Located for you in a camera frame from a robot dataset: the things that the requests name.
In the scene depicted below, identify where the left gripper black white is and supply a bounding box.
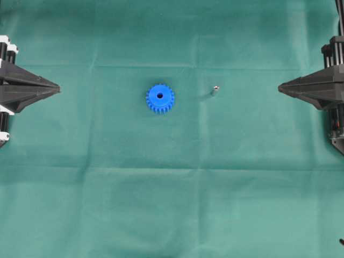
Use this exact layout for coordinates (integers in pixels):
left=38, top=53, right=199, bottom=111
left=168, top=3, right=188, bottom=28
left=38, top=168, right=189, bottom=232
left=1, top=35, right=60, bottom=147

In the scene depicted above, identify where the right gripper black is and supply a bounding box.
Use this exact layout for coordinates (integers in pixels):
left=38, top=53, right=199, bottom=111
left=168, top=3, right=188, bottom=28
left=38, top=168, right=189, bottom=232
left=278, top=36, right=343, bottom=153

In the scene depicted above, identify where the blue plastic gear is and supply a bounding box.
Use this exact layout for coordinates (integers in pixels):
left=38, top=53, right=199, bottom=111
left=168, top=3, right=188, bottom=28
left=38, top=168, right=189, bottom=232
left=146, top=84, right=175, bottom=114

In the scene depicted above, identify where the green table cloth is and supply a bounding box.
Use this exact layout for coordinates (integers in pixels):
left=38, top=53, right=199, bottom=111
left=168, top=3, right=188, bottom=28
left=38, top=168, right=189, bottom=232
left=1, top=1, right=343, bottom=257

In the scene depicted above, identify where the black cable top right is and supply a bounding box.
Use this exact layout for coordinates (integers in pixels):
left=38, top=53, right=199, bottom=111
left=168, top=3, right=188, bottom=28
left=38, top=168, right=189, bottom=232
left=334, top=0, right=344, bottom=37

